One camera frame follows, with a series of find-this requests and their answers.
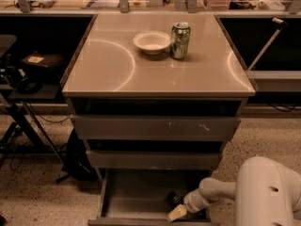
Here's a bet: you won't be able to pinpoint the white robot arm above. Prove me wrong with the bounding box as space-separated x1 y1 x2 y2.
166 156 301 226

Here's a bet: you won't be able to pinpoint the grey bottom drawer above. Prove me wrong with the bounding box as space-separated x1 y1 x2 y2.
87 169 219 226

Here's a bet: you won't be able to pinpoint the grey drawer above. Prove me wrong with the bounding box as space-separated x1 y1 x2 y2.
87 169 219 226
87 140 222 170
71 99 241 141

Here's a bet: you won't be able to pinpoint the grey middle drawer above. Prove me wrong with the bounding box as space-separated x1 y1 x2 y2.
87 140 222 170

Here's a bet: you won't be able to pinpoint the grey drawer cabinet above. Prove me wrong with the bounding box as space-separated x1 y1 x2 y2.
59 12 258 226

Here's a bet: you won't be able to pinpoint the grey top drawer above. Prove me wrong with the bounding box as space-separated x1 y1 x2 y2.
71 99 241 141

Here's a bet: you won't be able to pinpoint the white paper bowl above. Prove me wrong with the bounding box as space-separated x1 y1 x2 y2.
133 31 170 55

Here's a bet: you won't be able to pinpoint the green soda can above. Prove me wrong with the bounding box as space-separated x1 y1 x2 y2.
170 22 191 59

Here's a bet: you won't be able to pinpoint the black headphones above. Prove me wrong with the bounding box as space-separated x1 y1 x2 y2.
15 70 41 94

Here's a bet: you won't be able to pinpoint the black side stand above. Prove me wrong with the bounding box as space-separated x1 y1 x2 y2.
0 34 65 165

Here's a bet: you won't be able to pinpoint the black box with label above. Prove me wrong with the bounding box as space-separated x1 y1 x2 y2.
21 53 66 73

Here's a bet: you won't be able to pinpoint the white stick with tip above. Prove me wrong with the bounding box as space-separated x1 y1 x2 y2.
247 17 287 71

